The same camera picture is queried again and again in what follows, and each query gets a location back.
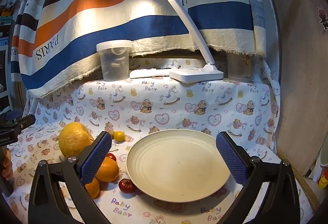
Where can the white cup with yellow print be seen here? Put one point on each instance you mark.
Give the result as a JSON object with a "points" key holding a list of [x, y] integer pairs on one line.
{"points": [[323, 178]]}

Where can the cluttered storage shelf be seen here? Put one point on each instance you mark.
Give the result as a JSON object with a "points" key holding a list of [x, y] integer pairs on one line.
{"points": [[6, 34]]}

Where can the orange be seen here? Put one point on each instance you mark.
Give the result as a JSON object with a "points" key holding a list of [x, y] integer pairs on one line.
{"points": [[92, 188], [109, 170]]}

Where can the red cherry tomato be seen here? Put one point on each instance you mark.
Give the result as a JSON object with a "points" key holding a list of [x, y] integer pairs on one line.
{"points": [[112, 157]]}

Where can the grey metal pole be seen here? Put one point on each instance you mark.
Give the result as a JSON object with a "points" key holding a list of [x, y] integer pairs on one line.
{"points": [[269, 8]]}

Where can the cartoon sticker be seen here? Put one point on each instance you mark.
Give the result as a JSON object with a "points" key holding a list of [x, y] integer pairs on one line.
{"points": [[322, 17]]}

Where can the white desk lamp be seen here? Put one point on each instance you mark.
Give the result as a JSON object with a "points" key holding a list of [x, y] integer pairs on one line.
{"points": [[197, 74]]}

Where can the person's left hand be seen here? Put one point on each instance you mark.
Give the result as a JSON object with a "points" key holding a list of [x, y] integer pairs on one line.
{"points": [[7, 166]]}

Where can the striped blanket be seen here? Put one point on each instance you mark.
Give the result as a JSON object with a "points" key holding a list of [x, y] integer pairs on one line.
{"points": [[102, 8]]}

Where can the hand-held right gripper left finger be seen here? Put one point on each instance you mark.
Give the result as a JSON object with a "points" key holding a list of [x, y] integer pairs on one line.
{"points": [[96, 157]]}

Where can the cream plate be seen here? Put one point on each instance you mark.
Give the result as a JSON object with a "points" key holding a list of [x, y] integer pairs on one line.
{"points": [[176, 165]]}

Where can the yellow cherry tomato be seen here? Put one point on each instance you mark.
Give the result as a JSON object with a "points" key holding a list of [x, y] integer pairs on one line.
{"points": [[119, 136]]}

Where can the beige wooden panel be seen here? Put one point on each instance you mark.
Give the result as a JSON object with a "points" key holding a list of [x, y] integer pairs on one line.
{"points": [[299, 72]]}

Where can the small green fruit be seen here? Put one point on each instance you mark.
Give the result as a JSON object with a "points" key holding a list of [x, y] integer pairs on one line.
{"points": [[112, 133]]}

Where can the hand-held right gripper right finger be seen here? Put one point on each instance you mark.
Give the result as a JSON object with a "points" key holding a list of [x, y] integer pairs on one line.
{"points": [[230, 157]]}

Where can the white remote control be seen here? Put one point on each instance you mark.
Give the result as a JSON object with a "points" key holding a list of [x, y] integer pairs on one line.
{"points": [[146, 73]]}

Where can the clear lidded plastic container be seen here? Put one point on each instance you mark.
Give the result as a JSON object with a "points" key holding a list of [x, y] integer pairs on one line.
{"points": [[114, 65]]}

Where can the dark red hawthorn fruit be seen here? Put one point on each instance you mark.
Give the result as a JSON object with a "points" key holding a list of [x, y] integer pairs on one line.
{"points": [[126, 185]]}

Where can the large yellow pomelo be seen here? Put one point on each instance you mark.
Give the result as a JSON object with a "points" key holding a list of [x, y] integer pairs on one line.
{"points": [[73, 139]]}

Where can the bear print cloth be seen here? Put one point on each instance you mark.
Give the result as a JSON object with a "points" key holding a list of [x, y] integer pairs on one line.
{"points": [[166, 111]]}

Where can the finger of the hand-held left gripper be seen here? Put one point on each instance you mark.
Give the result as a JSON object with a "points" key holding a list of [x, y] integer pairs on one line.
{"points": [[24, 122], [14, 114]]}

